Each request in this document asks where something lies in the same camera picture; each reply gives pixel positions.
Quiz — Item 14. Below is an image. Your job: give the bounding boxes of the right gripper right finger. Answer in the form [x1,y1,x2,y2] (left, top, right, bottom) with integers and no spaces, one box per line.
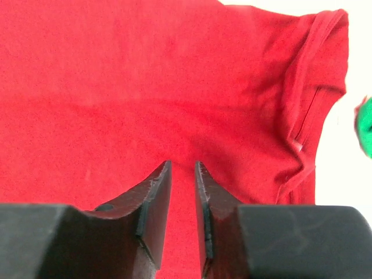
[195,162,371,278]

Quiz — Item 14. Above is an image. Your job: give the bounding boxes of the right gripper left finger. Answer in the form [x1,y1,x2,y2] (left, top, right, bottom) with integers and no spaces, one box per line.
[1,161,171,278]

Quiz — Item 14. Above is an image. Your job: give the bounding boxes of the red t-shirt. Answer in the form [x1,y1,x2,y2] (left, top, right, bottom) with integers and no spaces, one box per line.
[1,1,348,278]

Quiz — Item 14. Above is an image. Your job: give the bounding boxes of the green t-shirt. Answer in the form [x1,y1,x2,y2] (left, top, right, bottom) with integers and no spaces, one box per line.
[354,96,371,158]

